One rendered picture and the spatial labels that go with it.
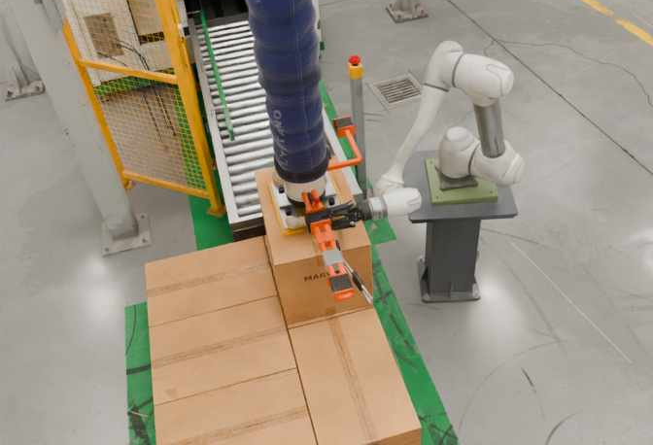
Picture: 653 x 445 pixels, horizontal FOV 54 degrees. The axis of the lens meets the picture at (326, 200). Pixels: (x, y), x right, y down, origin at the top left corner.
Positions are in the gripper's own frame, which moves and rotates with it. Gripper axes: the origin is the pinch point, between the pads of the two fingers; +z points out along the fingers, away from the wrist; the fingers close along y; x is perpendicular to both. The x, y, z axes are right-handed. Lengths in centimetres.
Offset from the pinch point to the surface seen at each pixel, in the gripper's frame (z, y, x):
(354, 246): -11.9, 13.9, -4.3
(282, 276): 19.0, 21.0, -4.0
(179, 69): 43, 0, 137
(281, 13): 1, -82, 15
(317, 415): 19, 53, -50
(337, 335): 1, 54, -16
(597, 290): -148, 109, 5
